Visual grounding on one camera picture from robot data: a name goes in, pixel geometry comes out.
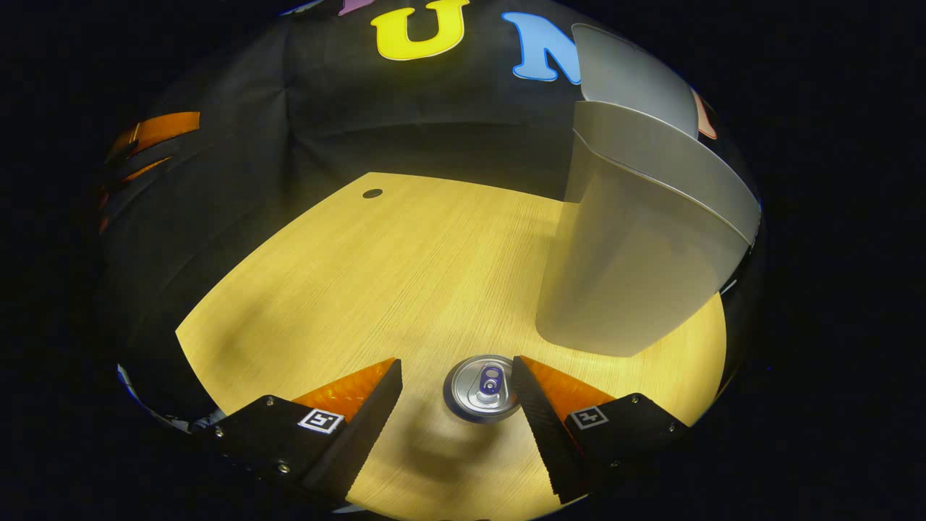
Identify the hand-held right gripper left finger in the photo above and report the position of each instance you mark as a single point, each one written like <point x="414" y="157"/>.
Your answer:
<point x="362" y="441"/>

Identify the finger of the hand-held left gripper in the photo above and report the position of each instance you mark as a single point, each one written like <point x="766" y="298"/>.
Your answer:
<point x="166" y="126"/>
<point x="148" y="169"/>

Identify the silver blue pop can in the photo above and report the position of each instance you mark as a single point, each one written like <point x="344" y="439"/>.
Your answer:
<point x="470" y="398"/>

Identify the white desktop garbage bin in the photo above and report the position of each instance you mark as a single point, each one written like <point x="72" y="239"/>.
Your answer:
<point x="629" y="275"/>

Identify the black backdrop cloth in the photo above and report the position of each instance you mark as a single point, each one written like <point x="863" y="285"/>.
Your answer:
<point x="325" y="108"/>

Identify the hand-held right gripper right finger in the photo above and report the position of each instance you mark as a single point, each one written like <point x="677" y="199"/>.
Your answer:
<point x="546" y="434"/>

